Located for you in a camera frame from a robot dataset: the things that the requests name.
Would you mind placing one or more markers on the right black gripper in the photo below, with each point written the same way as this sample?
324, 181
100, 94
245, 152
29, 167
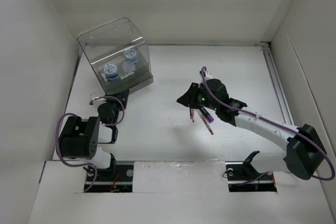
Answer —
188, 98

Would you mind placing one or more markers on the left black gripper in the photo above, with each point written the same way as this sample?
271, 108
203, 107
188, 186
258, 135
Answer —
122, 96

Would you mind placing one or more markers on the blue slime jar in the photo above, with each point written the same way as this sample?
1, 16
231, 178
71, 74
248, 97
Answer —
131, 55
111, 72

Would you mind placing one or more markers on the purple highlighter marker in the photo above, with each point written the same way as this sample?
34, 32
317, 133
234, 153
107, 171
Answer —
207, 115

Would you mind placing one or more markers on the small dark glitter jar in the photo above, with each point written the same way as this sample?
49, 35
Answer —
128, 68

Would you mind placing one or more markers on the clear acrylic drawer organizer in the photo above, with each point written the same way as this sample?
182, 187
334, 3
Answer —
106, 43

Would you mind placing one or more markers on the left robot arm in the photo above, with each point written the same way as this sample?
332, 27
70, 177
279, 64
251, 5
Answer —
78, 138

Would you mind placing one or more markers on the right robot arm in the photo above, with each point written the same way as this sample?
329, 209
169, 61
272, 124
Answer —
302, 149

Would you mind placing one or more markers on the red pen middle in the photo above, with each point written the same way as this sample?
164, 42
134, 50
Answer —
193, 120

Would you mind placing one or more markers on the red pen lower right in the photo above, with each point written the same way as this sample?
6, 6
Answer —
207, 125

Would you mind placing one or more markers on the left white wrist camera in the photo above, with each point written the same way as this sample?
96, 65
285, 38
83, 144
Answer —
93, 97

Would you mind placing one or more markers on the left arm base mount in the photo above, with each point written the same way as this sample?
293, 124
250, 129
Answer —
118, 179

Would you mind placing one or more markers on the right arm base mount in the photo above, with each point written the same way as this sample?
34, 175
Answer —
242, 177

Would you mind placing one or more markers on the aluminium rail right side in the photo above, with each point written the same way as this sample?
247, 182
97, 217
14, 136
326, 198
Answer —
276, 83

